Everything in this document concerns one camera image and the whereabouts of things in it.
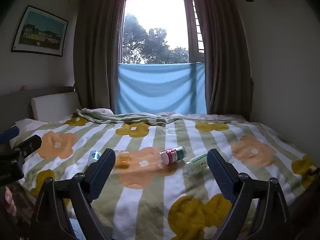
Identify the brown curtain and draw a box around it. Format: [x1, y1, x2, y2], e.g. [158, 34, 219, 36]
[194, 0, 252, 120]
[73, 0, 127, 114]

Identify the window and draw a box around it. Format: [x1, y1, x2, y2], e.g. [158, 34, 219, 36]
[120, 0, 206, 65]

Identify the person's left hand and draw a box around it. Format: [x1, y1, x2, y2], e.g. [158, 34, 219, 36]
[4, 187, 17, 217]

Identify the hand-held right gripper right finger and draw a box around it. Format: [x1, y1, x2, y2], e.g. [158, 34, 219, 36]
[206, 148, 293, 240]

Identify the clear green-labelled bottle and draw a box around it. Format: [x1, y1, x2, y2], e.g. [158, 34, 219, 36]
[183, 153, 209, 177]

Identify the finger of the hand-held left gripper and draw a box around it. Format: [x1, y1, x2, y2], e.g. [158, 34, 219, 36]
[9, 134, 42, 166]
[0, 126, 20, 145]

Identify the floral striped blanket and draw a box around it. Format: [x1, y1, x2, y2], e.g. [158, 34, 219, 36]
[15, 108, 320, 240]

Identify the blue-capped clear bottle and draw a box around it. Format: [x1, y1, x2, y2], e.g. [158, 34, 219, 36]
[87, 150, 102, 167]

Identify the light blue cloth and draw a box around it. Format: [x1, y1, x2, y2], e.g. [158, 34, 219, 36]
[115, 62, 208, 115]

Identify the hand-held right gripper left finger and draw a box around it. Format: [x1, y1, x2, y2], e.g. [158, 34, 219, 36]
[30, 148, 117, 240]

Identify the framed landscape picture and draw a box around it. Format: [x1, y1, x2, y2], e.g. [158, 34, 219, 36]
[11, 5, 69, 57]

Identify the white pillow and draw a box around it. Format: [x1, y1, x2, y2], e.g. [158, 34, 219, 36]
[14, 118, 52, 132]
[31, 91, 81, 121]

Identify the orange transparent cup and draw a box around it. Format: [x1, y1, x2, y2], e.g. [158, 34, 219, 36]
[114, 150, 132, 169]

